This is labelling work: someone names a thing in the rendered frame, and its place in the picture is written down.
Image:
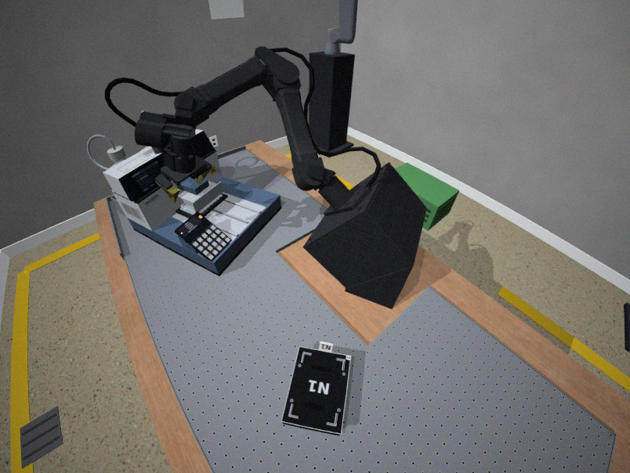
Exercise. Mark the white label with black n1 text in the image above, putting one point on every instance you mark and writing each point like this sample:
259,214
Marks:
324,346

